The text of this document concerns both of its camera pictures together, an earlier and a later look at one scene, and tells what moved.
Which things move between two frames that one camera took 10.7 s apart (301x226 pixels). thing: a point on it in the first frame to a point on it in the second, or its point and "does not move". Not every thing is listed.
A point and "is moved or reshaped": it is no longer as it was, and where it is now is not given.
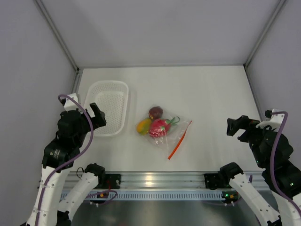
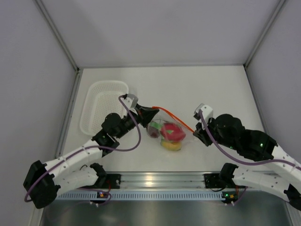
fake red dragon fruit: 159,127 to 172,132
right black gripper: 243,122 to 201,133
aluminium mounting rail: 156,180 does not move
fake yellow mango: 143,126 to 171,146
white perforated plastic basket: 111,98 does not move
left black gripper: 99,120 to 145,115
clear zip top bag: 160,126 is moved or reshaped
